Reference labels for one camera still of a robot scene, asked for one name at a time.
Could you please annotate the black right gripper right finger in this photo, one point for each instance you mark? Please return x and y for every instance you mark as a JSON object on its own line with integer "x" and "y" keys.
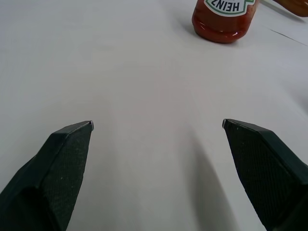
{"x": 267, "y": 168}

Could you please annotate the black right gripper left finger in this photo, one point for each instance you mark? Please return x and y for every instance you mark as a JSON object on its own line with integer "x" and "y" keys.
{"x": 55, "y": 173}

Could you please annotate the red Heinz ketchup bottle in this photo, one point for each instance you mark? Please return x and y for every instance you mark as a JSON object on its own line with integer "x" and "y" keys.
{"x": 222, "y": 22}

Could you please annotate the orange-brown object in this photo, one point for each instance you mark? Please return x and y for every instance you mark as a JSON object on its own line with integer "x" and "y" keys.
{"x": 292, "y": 6}

